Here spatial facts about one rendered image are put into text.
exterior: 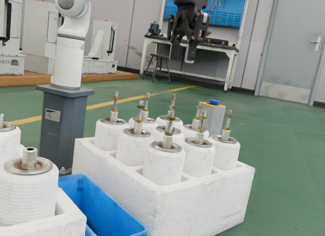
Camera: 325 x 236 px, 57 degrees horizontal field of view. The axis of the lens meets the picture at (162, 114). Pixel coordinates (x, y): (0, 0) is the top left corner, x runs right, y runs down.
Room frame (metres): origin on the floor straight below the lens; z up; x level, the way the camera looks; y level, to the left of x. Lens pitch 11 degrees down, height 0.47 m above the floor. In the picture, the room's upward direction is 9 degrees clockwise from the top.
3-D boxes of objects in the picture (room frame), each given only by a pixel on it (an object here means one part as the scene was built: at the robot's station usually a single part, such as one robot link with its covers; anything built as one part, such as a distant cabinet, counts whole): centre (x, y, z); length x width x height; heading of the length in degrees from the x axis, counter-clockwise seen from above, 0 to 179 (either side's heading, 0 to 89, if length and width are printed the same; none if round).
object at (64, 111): (1.05, 0.35, 0.15); 0.15 x 0.15 x 0.30; 73
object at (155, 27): (5.43, 0.37, 0.87); 0.41 x 0.17 x 0.25; 163
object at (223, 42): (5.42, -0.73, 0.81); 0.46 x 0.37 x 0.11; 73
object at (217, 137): (0.86, -0.19, 0.25); 0.08 x 0.08 x 0.01
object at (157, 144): (0.70, -0.02, 0.25); 0.08 x 0.08 x 0.01
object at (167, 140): (0.70, -0.02, 0.26); 0.02 x 0.02 x 0.03
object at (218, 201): (0.86, -0.03, 0.09); 0.39 x 0.39 x 0.18; 44
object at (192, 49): (0.65, -0.05, 0.49); 0.03 x 0.01 x 0.05; 29
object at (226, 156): (0.86, -0.19, 0.16); 0.10 x 0.10 x 0.18
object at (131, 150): (0.78, 0.06, 0.16); 0.10 x 0.10 x 0.18
